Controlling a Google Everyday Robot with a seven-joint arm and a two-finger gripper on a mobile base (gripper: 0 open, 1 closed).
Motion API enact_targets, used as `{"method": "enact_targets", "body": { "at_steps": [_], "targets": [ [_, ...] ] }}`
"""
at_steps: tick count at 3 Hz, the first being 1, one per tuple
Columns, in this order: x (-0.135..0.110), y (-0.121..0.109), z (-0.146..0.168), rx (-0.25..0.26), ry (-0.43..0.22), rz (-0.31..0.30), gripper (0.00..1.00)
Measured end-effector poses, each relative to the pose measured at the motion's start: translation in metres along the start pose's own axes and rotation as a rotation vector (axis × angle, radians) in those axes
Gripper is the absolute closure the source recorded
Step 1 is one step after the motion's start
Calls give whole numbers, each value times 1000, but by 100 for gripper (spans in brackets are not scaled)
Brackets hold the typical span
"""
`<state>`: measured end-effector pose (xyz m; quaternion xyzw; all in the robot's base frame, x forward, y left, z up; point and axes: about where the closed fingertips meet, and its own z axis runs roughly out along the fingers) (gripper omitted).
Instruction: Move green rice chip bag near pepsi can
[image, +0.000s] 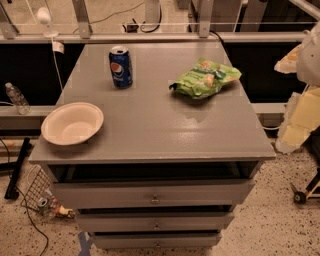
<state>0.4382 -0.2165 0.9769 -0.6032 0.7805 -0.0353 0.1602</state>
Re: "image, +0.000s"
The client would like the crushed can in basket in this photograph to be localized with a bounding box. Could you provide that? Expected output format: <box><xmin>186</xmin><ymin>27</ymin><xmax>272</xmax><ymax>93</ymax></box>
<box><xmin>37</xmin><ymin>198</ymin><xmax>49</xmax><ymax>209</ymax></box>

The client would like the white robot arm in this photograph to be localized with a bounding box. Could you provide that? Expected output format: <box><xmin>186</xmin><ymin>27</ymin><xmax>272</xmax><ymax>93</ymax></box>
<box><xmin>274</xmin><ymin>23</ymin><xmax>320</xmax><ymax>154</ymax></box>

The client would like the green rice chip bag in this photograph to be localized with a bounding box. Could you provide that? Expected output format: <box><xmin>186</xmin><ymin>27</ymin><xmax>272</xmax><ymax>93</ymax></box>
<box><xmin>169</xmin><ymin>58</ymin><xmax>241</xmax><ymax>100</ymax></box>

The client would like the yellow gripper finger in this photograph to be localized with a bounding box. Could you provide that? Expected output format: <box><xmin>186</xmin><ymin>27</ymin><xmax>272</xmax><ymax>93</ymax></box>
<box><xmin>274</xmin><ymin>45</ymin><xmax>301</xmax><ymax>74</ymax></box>
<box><xmin>276</xmin><ymin>87</ymin><xmax>320</xmax><ymax>154</ymax></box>

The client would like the bottom grey drawer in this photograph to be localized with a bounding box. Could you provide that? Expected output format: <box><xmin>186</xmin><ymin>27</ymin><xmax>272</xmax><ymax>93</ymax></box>
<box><xmin>92</xmin><ymin>232</ymin><xmax>221</xmax><ymax>249</ymax></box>

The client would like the white desk lamp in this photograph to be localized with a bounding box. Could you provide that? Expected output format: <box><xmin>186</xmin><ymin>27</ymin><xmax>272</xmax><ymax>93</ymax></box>
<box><xmin>36</xmin><ymin>7</ymin><xmax>59</xmax><ymax>38</ymax></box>

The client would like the top grey drawer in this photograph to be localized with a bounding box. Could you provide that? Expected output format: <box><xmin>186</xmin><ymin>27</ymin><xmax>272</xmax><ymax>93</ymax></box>
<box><xmin>52</xmin><ymin>179</ymin><xmax>254</xmax><ymax>209</ymax></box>

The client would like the black metal stand leg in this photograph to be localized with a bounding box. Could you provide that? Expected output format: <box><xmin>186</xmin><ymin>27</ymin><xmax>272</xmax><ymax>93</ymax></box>
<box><xmin>4</xmin><ymin>137</ymin><xmax>30</xmax><ymax>200</ymax></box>

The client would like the blue pepsi can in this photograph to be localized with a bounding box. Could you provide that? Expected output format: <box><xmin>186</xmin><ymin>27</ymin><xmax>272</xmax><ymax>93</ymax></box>
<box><xmin>109</xmin><ymin>45</ymin><xmax>133</xmax><ymax>89</ymax></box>

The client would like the white paper bowl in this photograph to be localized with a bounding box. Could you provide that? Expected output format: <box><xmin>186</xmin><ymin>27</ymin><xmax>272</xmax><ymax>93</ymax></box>
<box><xmin>41</xmin><ymin>102</ymin><xmax>104</xmax><ymax>146</ymax></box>

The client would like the blue floor tape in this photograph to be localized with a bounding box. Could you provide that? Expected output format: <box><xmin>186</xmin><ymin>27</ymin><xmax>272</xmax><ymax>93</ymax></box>
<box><xmin>78</xmin><ymin>232</ymin><xmax>93</xmax><ymax>256</ymax></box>

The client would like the clear plastic water bottle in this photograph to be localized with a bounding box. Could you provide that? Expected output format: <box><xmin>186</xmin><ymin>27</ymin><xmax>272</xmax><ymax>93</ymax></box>
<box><xmin>5</xmin><ymin>83</ymin><xmax>31</xmax><ymax>115</ymax></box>

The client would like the black caster wheel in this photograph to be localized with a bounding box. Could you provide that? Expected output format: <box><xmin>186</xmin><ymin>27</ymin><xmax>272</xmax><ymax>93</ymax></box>
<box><xmin>290</xmin><ymin>183</ymin><xmax>307</xmax><ymax>205</ymax></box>

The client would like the grey drawer cabinet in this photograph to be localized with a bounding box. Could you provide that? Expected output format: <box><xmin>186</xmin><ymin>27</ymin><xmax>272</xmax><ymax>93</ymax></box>
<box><xmin>30</xmin><ymin>42</ymin><xmax>275</xmax><ymax>237</ymax></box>

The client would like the grey drawer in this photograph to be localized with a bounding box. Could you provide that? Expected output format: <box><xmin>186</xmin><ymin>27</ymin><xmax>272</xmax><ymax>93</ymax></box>
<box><xmin>92</xmin><ymin>232</ymin><xmax>221</xmax><ymax>249</ymax></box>
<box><xmin>52</xmin><ymin>179</ymin><xmax>254</xmax><ymax>209</ymax></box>
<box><xmin>77</xmin><ymin>212</ymin><xmax>234</xmax><ymax>232</ymax></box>

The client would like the middle grey drawer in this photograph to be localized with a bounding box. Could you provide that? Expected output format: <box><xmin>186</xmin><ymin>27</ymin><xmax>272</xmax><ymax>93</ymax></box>
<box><xmin>77</xmin><ymin>212</ymin><xmax>234</xmax><ymax>232</ymax></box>

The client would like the wire mesh basket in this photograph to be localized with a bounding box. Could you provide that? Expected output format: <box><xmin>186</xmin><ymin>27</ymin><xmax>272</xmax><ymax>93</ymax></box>
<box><xmin>22</xmin><ymin>169</ymin><xmax>52</xmax><ymax>215</ymax></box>

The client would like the black floor cable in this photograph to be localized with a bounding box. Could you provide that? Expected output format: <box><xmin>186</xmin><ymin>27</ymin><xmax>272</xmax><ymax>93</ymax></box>
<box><xmin>0</xmin><ymin>136</ymin><xmax>50</xmax><ymax>256</ymax></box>

